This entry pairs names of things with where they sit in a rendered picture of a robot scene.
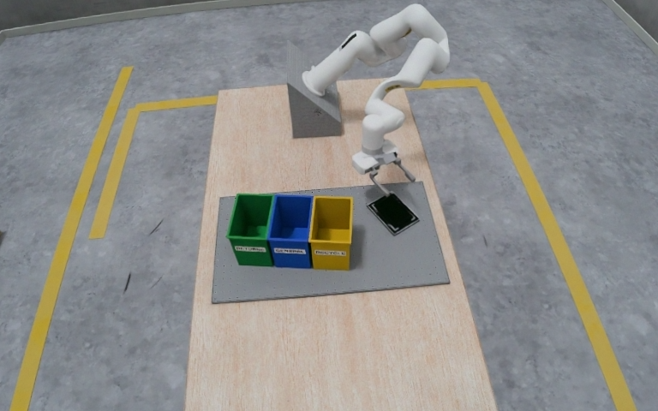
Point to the blue bin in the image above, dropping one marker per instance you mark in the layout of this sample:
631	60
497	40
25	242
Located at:
289	231

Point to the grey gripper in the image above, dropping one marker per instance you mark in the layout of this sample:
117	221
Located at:
364	163

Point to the green bin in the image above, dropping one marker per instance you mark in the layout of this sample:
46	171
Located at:
248	222

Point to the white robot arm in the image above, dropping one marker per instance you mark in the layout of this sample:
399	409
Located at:
388	43

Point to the yellow open bin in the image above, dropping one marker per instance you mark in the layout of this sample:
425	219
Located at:
330	232

